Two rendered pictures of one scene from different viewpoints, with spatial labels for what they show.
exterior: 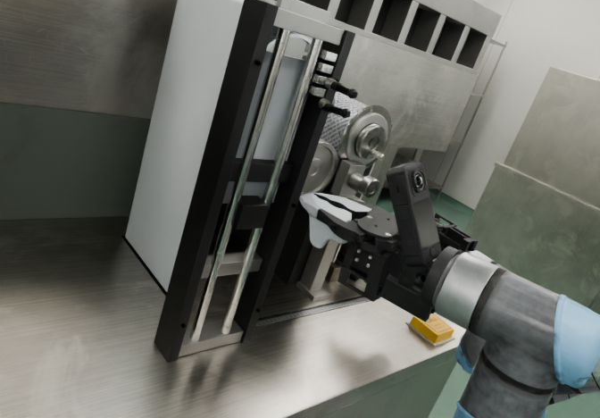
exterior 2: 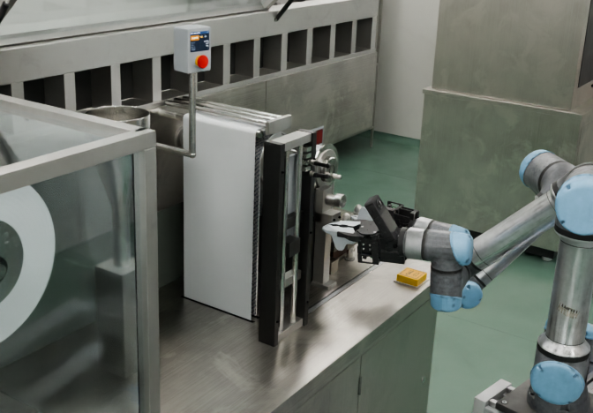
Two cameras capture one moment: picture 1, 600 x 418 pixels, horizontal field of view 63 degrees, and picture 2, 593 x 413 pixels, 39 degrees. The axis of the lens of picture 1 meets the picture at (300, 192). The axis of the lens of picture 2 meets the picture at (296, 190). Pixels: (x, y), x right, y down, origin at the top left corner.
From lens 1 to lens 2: 1.46 m
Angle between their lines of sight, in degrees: 10
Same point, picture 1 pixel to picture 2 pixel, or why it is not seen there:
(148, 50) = (160, 162)
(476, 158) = (401, 74)
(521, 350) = (443, 259)
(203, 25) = (213, 145)
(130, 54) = not seen: hidden behind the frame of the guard
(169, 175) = (215, 242)
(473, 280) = (416, 238)
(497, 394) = (441, 280)
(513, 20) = not seen: outside the picture
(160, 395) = (283, 359)
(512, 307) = (434, 244)
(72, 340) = (220, 354)
